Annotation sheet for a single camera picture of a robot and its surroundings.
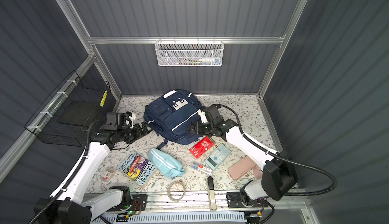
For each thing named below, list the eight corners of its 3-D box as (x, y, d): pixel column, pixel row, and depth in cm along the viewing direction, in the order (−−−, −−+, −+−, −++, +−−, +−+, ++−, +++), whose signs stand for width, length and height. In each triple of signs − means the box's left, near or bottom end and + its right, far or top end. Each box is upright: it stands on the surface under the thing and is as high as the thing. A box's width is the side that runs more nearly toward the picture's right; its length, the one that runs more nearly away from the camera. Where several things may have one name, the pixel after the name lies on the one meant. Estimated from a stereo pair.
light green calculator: (204, 161, 89) (204, 159, 87) (220, 144, 96) (220, 142, 94) (216, 171, 85) (216, 170, 83) (231, 152, 92) (232, 151, 90)
